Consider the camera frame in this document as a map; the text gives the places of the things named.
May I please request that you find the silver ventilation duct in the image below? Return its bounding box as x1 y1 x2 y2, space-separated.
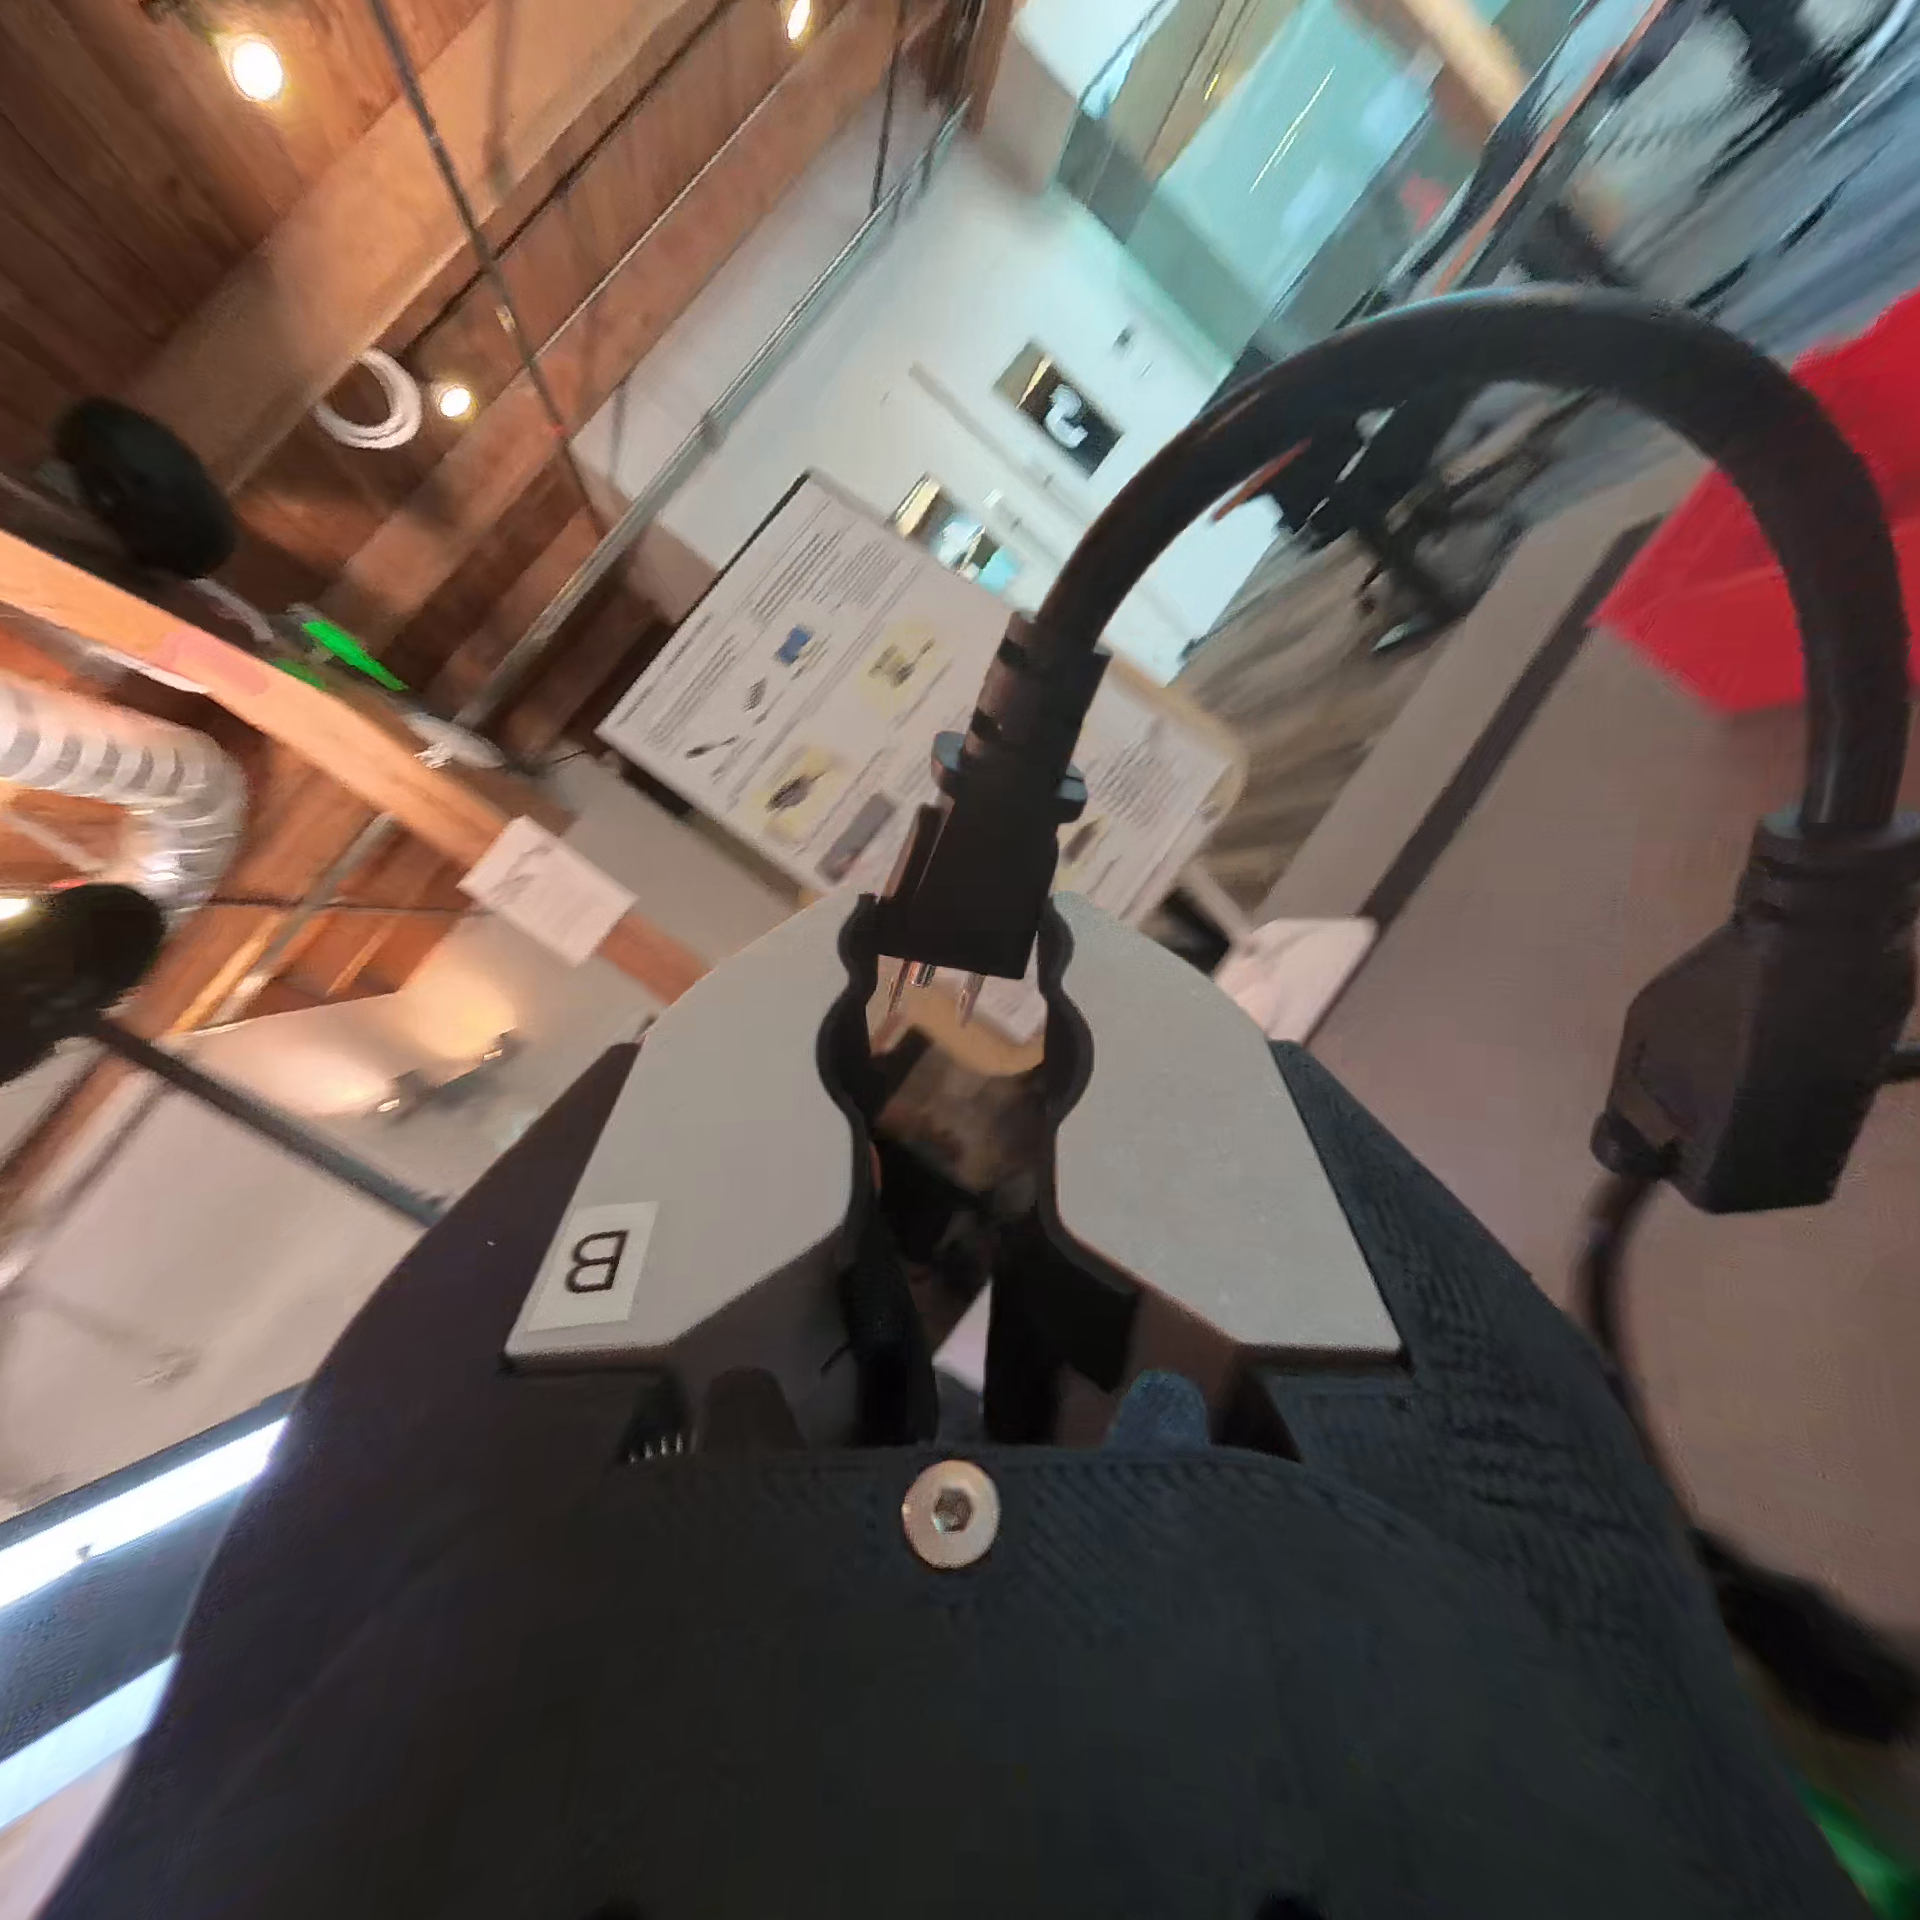
0 672 253 921

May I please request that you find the white poster board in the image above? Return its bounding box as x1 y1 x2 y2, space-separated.
596 469 1249 924

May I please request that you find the white cable coil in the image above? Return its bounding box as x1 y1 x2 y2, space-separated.
310 349 424 453

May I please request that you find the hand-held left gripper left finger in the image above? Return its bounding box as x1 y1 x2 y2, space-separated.
502 894 888 1369

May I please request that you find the short black power cable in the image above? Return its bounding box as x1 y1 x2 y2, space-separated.
1036 288 1920 856

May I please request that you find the green lit exit sign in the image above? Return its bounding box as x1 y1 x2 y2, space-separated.
288 604 408 694

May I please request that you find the black round lamp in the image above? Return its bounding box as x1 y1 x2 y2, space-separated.
53 392 239 582

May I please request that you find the red plastic bin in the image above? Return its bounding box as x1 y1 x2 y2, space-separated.
1591 293 1920 712

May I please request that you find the black rounded object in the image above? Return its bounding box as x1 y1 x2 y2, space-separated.
0 881 168 1085

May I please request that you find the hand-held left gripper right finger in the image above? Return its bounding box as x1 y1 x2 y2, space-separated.
1036 894 1408 1366

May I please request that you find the framed wall picture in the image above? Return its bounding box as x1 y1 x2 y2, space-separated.
994 340 1126 481
888 475 1037 590

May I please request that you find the white paper sign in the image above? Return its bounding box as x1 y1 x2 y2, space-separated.
455 813 639 966

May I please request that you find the black extension socket block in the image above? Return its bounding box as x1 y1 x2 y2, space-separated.
1591 808 1920 1220

